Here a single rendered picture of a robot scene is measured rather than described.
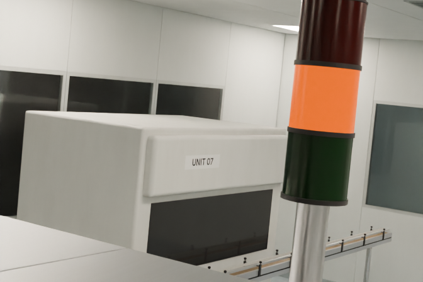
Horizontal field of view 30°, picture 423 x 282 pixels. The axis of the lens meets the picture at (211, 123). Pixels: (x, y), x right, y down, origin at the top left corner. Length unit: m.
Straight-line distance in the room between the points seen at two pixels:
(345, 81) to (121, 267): 0.30
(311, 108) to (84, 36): 6.36
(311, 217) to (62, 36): 6.17
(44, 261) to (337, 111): 0.32
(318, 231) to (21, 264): 0.29
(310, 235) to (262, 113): 8.83
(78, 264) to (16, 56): 5.66
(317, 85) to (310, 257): 0.13
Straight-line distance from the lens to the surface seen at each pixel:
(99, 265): 0.75
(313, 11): 0.58
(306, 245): 0.60
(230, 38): 8.70
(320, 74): 0.57
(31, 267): 0.73
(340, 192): 0.59
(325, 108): 0.57
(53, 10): 6.63
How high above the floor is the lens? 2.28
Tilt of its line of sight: 3 degrees down
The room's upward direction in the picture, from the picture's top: 5 degrees clockwise
